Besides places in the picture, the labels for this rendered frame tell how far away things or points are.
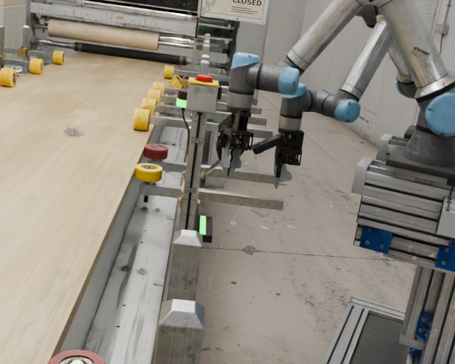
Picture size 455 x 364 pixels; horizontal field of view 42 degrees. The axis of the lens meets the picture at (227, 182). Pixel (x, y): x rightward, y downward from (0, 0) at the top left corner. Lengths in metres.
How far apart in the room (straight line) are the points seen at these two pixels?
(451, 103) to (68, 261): 1.02
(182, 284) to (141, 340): 0.74
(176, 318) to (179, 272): 0.26
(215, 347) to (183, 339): 2.16
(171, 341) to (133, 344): 0.98
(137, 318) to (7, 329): 0.63
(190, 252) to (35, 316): 0.36
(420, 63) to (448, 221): 0.43
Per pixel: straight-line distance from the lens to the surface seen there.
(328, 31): 1.77
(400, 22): 1.63
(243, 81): 1.69
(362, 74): 1.96
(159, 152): 1.99
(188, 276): 0.72
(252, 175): 2.03
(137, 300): 1.63
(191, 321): 0.47
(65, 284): 1.09
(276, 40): 10.98
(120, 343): 1.45
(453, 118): 1.64
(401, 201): 1.83
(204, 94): 1.39
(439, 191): 1.81
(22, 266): 1.15
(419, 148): 1.79
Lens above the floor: 1.41
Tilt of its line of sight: 17 degrees down
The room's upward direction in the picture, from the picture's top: 8 degrees clockwise
